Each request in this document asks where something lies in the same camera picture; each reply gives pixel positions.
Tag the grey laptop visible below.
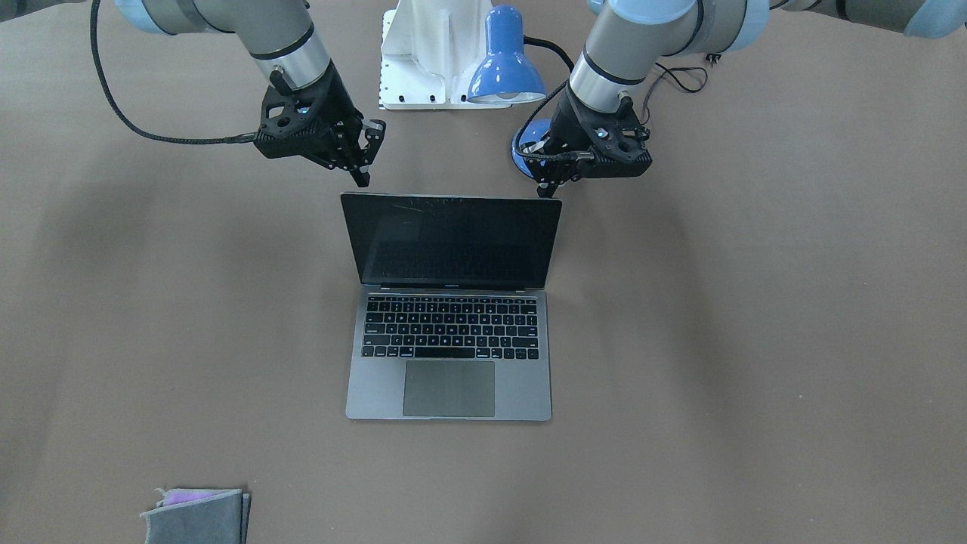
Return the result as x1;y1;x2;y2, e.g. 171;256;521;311
341;192;563;422

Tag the black lamp power cord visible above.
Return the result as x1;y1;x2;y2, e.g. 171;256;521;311
523;35;718;125

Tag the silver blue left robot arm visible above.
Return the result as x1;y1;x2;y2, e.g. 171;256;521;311
511;1;966;199

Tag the folded grey purple cloth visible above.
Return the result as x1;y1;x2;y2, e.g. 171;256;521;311
141;488;251;543

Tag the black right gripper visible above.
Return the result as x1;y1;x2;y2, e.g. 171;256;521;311
253;62;387;188

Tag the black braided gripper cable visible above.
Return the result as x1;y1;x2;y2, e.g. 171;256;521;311
517;79;596;162
90;0;258;146

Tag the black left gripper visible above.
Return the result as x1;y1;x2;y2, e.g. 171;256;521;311
521;84;653;199

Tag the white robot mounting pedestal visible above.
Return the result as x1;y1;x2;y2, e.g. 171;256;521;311
379;1;508;110

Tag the black braided left gripper cable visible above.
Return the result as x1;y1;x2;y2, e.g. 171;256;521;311
517;79;596;162

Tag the blue desk lamp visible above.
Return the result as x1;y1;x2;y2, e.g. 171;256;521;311
467;5;551;181

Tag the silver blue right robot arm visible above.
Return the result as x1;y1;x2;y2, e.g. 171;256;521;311
117;1;386;188

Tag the black braided right gripper cable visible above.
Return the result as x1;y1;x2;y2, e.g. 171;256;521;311
90;0;258;146

